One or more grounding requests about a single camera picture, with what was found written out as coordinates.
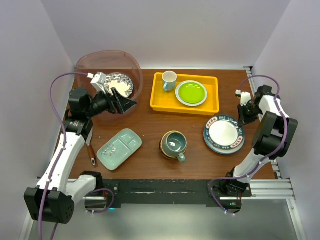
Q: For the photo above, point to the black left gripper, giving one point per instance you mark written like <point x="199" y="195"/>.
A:
<point x="122" y="104"/>

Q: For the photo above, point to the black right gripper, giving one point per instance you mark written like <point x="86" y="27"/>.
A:
<point x="243" y="119"/>

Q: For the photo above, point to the blue floral pattern plate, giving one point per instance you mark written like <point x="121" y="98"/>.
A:
<point x="121" y="82"/>

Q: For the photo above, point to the teal rim lettered plate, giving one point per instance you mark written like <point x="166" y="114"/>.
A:
<point x="223" y="132"/>

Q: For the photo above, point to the strawberry pattern white plate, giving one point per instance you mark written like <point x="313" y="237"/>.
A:
<point x="224" y="151"/>

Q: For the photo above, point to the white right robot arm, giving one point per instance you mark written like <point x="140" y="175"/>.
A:
<point x="272" y="138"/>

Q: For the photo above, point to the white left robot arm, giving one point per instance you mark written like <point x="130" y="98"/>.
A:
<point x="52" y="200"/>

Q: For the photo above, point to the transparent pink plastic bin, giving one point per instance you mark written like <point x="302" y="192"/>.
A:
<point x="108" y="62"/>

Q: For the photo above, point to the yellow plastic tray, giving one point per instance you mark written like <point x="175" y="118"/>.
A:
<point x="165" y="101"/>

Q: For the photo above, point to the mint green divided dish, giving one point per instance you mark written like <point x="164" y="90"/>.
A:
<point x="119" y="148"/>

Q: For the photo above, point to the light blue ceramic mug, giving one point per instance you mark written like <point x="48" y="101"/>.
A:
<point x="169" y="79"/>

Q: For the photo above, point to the white scalloped plate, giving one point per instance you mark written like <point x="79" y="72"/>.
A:
<point x="187" y="104"/>

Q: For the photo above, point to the lime green small plate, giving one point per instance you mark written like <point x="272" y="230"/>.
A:
<point x="191" y="92"/>

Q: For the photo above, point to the teal glazed mug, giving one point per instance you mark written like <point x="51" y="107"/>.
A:
<point x="175" y="143"/>

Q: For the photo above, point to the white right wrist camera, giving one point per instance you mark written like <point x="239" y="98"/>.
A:
<point x="245" y="97"/>

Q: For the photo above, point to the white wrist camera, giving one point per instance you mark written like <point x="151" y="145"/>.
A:
<point x="98" y="81"/>
<point x="245" y="97"/>

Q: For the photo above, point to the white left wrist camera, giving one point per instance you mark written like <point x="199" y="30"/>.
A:
<point x="98" y="81"/>

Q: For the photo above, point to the wooden handled metal scraper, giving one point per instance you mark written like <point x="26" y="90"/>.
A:
<point x="90" y="150"/>

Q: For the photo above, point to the aluminium frame rail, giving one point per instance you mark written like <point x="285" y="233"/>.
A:
<point x="273" y="189"/>

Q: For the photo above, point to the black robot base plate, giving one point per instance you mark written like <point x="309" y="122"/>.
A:
<point x="166" y="192"/>

